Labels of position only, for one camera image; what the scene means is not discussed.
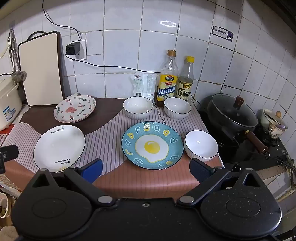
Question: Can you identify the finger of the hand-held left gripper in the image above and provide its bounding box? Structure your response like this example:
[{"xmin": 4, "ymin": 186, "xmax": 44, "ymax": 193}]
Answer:
[{"xmin": 0, "ymin": 145, "xmax": 19, "ymax": 161}]

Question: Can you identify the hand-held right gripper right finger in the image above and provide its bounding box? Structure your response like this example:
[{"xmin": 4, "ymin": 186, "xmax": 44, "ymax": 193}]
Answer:
[{"xmin": 177, "ymin": 159, "xmax": 269, "ymax": 208}]

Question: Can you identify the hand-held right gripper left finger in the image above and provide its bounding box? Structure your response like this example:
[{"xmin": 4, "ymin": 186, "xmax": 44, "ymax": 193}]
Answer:
[{"xmin": 23, "ymin": 159, "xmax": 116, "ymax": 208}]

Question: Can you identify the white ribbed bowl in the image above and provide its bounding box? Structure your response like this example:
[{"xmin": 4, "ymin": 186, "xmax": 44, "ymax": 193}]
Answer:
[
  {"xmin": 163, "ymin": 97, "xmax": 192, "ymax": 120},
  {"xmin": 184, "ymin": 130, "xmax": 219, "ymax": 163}
]

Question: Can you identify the white plate with black rim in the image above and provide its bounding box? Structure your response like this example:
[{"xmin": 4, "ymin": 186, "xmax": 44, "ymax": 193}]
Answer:
[{"xmin": 33, "ymin": 125, "xmax": 86, "ymax": 172}]

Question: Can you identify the blue fried egg plate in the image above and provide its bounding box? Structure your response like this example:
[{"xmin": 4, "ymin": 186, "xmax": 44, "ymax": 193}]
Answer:
[{"xmin": 121, "ymin": 121, "xmax": 185, "ymax": 171}]

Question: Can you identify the pink bear patterned plate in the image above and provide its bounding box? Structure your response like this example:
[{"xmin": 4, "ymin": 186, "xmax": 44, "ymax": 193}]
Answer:
[
  {"xmin": 54, "ymin": 95, "xmax": 96, "ymax": 123},
  {"xmin": 59, "ymin": 97, "xmax": 97, "ymax": 123}
]

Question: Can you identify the round grey plate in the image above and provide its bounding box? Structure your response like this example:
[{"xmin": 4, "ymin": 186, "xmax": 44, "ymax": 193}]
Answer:
[{"xmin": 122, "ymin": 96, "xmax": 153, "ymax": 120}]

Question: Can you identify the striped patterned table mat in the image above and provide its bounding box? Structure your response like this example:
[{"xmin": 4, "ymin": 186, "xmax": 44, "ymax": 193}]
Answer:
[{"xmin": 0, "ymin": 96, "xmax": 225, "ymax": 200}]

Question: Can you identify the black wok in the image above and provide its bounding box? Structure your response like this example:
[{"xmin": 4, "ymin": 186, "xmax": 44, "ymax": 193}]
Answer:
[{"xmin": 207, "ymin": 94, "xmax": 270, "ymax": 156}]

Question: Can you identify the white rice cooker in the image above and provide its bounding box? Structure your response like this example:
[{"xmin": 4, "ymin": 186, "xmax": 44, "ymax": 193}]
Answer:
[{"xmin": 0, "ymin": 74, "xmax": 22, "ymax": 131}]

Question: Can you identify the glass wok lid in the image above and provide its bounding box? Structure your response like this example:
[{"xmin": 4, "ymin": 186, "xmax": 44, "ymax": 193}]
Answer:
[{"xmin": 211, "ymin": 93, "xmax": 258, "ymax": 127}]

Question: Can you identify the metal ladle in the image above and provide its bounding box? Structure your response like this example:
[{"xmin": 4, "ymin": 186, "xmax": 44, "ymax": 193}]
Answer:
[{"xmin": 8, "ymin": 30, "xmax": 27, "ymax": 82}]

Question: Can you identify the black gas stove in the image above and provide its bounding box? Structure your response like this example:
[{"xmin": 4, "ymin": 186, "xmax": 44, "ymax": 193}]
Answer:
[{"xmin": 199, "ymin": 109, "xmax": 296, "ymax": 172}]

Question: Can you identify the small pot lid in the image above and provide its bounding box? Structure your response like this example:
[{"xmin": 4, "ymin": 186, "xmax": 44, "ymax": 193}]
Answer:
[{"xmin": 260, "ymin": 109, "xmax": 288, "ymax": 139}]

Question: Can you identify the clear vinegar bottle yellow cap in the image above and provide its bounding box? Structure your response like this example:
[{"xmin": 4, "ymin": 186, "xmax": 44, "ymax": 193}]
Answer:
[{"xmin": 176, "ymin": 56, "xmax": 195, "ymax": 102}]

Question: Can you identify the cooking wine bottle yellow label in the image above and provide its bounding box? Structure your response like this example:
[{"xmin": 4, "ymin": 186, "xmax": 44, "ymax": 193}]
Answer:
[{"xmin": 154, "ymin": 50, "xmax": 179, "ymax": 107}]

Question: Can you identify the white cutting board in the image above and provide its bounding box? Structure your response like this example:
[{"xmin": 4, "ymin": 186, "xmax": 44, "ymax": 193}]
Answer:
[{"xmin": 18, "ymin": 32, "xmax": 66, "ymax": 106}]

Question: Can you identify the white salt bag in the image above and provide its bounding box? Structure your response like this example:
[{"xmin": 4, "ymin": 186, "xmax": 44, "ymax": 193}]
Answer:
[{"xmin": 129, "ymin": 72, "xmax": 156, "ymax": 100}]

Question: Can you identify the brown cutting board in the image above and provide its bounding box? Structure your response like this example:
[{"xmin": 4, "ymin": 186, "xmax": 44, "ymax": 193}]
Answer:
[{"xmin": 28, "ymin": 31, "xmax": 67, "ymax": 99}]

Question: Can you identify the black power adapter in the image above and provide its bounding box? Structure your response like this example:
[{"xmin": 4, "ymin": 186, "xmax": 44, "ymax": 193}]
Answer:
[{"xmin": 66, "ymin": 42, "xmax": 81, "ymax": 56}]

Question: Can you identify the thin black wire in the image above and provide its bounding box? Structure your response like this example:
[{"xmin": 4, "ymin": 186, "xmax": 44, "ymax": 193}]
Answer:
[{"xmin": 153, "ymin": 101, "xmax": 166, "ymax": 124}]

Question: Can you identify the black power cable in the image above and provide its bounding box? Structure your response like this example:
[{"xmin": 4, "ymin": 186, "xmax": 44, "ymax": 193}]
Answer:
[
  {"xmin": 65, "ymin": 54, "xmax": 162, "ymax": 74},
  {"xmin": 42, "ymin": 0, "xmax": 82, "ymax": 42}
]

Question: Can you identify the white wall socket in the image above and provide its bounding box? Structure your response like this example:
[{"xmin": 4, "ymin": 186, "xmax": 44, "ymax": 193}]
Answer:
[{"xmin": 69, "ymin": 39, "xmax": 87, "ymax": 60}]

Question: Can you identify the wall sticker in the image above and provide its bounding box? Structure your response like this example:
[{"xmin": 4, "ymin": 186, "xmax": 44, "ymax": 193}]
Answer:
[{"xmin": 211, "ymin": 25, "xmax": 233, "ymax": 42}]

